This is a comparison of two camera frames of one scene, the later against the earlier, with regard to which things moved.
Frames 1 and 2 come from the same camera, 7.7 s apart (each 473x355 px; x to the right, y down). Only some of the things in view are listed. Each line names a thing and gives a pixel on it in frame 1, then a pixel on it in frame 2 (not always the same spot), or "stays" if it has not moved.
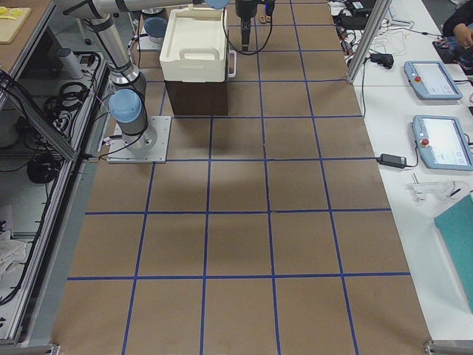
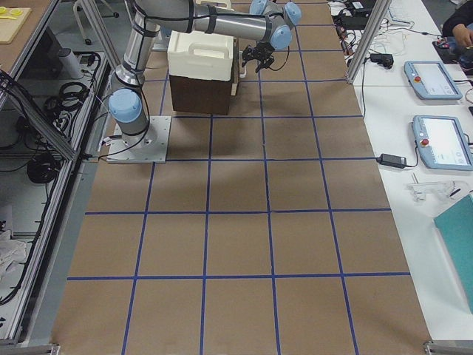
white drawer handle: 233,75 -> 242,73
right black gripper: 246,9 -> 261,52
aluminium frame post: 381,8 stays
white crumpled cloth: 12,252 stays
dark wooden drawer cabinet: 192,98 stays
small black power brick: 392,161 stays
